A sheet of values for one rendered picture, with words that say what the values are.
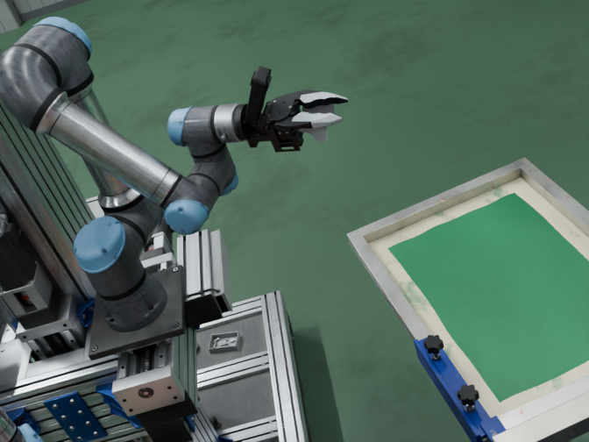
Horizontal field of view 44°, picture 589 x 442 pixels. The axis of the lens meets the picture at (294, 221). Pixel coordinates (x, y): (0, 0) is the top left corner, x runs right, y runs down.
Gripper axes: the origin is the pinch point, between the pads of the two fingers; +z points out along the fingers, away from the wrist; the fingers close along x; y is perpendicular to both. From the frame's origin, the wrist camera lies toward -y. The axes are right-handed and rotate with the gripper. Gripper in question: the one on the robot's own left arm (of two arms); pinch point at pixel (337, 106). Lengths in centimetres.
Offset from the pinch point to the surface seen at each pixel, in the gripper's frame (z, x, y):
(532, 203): 27, -47, 79
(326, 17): -151, -381, 222
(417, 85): -59, -266, 206
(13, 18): -508, -451, 222
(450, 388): 13, 20, 65
